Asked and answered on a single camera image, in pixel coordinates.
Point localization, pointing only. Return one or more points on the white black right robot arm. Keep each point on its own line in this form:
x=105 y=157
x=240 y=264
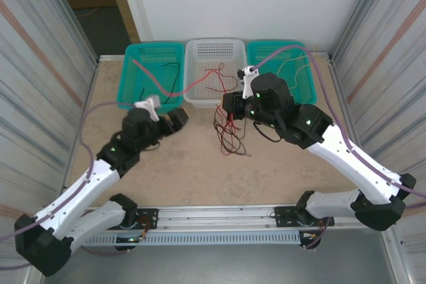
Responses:
x=359 y=167

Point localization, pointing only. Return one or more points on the teal plastic basket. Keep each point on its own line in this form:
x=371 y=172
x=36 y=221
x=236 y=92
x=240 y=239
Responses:
x=263 y=48
x=156 y=54

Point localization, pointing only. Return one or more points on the white plastic basket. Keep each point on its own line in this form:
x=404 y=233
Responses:
x=199 y=51

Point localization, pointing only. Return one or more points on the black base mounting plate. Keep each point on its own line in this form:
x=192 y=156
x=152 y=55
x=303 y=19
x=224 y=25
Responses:
x=149 y=217
x=283 y=217

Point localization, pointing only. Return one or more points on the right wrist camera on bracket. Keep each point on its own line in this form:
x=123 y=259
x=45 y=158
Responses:
x=248 y=79

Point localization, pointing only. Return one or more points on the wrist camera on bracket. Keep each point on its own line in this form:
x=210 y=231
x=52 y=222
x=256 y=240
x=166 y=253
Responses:
x=149 y=104
x=248 y=79

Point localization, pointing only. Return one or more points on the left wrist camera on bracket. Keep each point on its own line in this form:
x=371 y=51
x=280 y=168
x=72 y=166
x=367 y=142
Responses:
x=149 y=104

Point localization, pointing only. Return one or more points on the aluminium table frame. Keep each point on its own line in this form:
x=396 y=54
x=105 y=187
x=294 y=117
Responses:
x=110 y=58

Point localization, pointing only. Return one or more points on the aluminium mounting rail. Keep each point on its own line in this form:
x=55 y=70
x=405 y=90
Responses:
x=216 y=214

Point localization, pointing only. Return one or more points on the aluminium corner post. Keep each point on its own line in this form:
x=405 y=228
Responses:
x=65 y=14
x=356 y=11

